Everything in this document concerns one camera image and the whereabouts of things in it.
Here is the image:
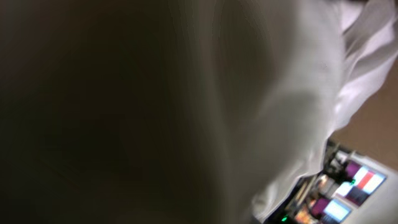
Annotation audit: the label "white robot print t-shirt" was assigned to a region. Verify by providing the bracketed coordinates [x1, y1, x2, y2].
[109, 1, 397, 223]

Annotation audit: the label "blurred background monitor screens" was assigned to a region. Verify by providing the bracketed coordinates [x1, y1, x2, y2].
[263, 141, 397, 224]

